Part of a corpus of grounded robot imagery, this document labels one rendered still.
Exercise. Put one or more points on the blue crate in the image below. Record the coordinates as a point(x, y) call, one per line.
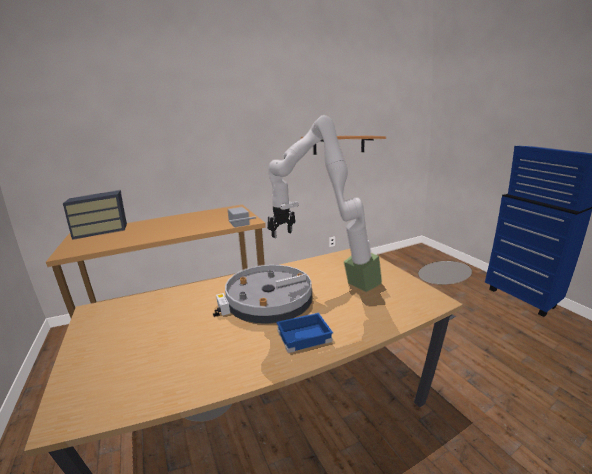
point(313, 327)

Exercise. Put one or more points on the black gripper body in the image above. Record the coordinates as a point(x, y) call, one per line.
point(279, 213)

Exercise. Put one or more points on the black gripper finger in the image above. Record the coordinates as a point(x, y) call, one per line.
point(291, 221)
point(273, 226)

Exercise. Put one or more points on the grey round turning table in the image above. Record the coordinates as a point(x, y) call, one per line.
point(280, 291)

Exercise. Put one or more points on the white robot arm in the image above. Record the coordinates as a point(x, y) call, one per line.
point(324, 129)

